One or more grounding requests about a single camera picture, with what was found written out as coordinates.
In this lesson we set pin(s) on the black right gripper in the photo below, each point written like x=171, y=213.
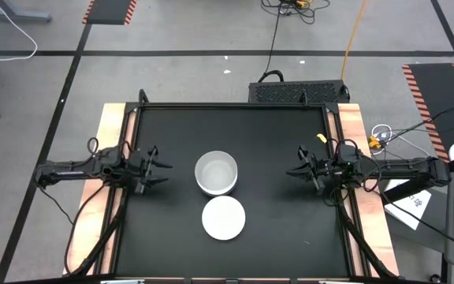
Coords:
x=327, y=169

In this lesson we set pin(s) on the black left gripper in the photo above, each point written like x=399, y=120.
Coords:
x=138, y=167

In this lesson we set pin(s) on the light grey bowl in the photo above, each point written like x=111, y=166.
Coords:
x=216, y=173

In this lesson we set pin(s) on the white plate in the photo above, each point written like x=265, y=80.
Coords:
x=224, y=218

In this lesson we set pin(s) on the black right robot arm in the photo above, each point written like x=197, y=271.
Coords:
x=408, y=171

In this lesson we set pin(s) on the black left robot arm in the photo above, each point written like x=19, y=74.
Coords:
x=69, y=173

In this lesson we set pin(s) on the yellow tape tag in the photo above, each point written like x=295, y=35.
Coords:
x=321, y=138

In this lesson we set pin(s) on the wooden table side board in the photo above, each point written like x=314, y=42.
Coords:
x=374, y=221
x=93, y=213

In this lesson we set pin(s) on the black computer case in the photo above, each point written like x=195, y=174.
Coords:
x=298, y=92

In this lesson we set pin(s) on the black diagonal bar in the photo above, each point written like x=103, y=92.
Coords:
x=408, y=190

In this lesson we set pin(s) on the white paper sheet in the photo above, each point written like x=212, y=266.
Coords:
x=412, y=211

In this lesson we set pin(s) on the large hazard-striped black mat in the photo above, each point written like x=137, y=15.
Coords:
x=440, y=98

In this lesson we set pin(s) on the small hazard-striped black mat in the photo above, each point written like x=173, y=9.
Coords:
x=109, y=11

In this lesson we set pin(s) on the grey desk foot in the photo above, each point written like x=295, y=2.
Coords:
x=18, y=16

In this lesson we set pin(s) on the black table frame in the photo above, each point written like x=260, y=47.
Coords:
x=231, y=105

